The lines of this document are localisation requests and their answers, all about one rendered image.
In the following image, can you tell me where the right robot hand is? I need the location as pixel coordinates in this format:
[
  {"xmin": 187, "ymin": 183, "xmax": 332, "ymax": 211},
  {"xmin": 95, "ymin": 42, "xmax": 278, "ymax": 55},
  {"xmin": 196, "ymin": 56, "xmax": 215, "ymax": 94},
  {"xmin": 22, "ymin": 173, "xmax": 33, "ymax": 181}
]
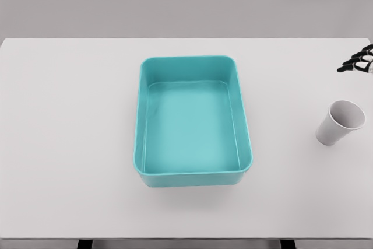
[{"xmin": 336, "ymin": 44, "xmax": 373, "ymax": 74}]

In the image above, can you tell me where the teal plastic basket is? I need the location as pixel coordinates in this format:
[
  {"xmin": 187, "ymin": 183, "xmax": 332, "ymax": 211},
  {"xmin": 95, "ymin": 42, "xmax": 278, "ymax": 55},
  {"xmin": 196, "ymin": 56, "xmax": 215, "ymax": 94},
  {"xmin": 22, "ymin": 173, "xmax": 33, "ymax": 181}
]
[{"xmin": 133, "ymin": 54, "xmax": 254, "ymax": 188}]

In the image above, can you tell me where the white paper cup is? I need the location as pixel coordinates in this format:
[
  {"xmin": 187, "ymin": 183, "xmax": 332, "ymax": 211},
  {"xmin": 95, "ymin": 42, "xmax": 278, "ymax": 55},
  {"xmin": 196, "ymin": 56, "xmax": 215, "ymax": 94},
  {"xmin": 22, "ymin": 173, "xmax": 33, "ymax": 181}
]
[{"xmin": 315, "ymin": 100, "xmax": 366, "ymax": 146}]

